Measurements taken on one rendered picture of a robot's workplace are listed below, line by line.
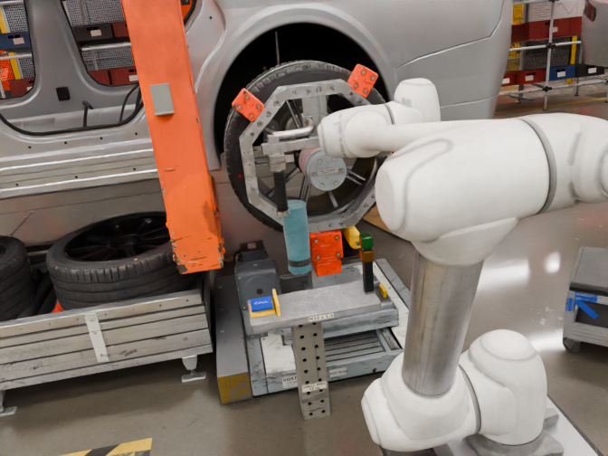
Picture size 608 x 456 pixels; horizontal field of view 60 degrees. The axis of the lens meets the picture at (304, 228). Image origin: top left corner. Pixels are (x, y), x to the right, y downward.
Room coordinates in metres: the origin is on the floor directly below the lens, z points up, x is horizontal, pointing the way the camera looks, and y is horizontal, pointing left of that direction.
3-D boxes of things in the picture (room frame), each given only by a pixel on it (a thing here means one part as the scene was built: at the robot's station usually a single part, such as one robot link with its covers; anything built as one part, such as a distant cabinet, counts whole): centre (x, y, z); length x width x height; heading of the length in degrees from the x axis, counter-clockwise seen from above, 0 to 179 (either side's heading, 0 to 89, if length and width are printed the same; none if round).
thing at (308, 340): (1.53, 0.03, 0.21); 0.10 x 0.10 x 0.42; 8
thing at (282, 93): (1.85, -0.08, 0.85); 0.54 x 0.07 x 0.54; 98
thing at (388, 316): (2.02, -0.09, 0.13); 0.50 x 0.36 x 0.10; 98
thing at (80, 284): (2.17, 0.80, 0.39); 0.66 x 0.66 x 0.24
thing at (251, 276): (2.09, 0.23, 0.26); 0.42 x 0.18 x 0.35; 8
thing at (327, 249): (1.89, -0.07, 0.48); 0.16 x 0.12 x 0.17; 8
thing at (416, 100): (1.23, -0.28, 1.10); 0.13 x 0.11 x 0.16; 99
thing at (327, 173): (1.78, -0.08, 0.85); 0.21 x 0.14 x 0.14; 8
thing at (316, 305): (1.53, 0.00, 0.44); 0.43 x 0.17 x 0.03; 98
